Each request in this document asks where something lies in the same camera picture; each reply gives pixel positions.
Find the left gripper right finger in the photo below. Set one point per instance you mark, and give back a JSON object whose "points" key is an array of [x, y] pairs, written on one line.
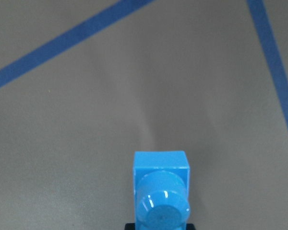
{"points": [[190, 226]]}

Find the long blue studded block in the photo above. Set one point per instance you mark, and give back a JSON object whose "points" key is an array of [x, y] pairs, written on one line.
{"points": [[161, 183]]}

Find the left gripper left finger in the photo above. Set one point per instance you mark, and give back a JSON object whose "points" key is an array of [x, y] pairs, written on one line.
{"points": [[129, 226]]}

